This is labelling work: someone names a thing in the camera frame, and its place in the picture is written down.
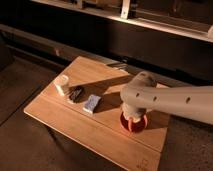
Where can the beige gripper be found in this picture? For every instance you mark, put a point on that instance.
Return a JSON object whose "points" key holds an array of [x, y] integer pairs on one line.
{"points": [[132, 112]]}

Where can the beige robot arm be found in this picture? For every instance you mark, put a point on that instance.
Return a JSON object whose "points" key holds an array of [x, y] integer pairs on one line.
{"points": [[141, 94]]}

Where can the red ceramic bowl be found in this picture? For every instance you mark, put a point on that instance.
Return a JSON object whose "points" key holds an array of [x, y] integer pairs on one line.
{"points": [[128, 125]]}

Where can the white cup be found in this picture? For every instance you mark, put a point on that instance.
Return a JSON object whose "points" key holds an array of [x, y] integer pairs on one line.
{"points": [[61, 83]]}

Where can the wooden shelf rail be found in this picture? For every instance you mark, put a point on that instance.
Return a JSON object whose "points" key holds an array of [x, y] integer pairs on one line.
{"points": [[181, 27]]}

